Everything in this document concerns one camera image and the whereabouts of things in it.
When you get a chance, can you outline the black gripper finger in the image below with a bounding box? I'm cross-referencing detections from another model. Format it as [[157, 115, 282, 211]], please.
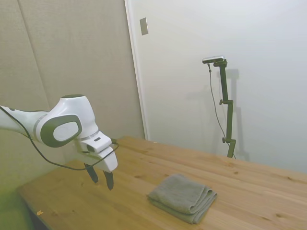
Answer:
[[84, 162, 99, 184], [103, 170, 115, 191]]

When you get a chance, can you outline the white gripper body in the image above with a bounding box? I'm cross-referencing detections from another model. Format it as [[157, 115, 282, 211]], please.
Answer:
[[76, 138, 118, 173]]

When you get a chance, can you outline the grey towel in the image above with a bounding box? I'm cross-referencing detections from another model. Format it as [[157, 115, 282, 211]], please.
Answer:
[[147, 173, 218, 225]]

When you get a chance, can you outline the white door frame trim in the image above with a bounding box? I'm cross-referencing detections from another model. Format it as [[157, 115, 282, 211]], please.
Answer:
[[124, 0, 150, 141]]

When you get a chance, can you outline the dark green camera stand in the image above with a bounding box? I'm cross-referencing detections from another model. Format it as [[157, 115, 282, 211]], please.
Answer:
[[213, 59, 237, 159]]

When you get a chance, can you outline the grey wall switch plate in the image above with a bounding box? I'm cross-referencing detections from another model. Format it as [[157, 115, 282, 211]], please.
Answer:
[[139, 17, 149, 36]]

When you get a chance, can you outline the silver camera on stand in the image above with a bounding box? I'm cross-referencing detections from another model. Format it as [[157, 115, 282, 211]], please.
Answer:
[[202, 55, 226, 65]]

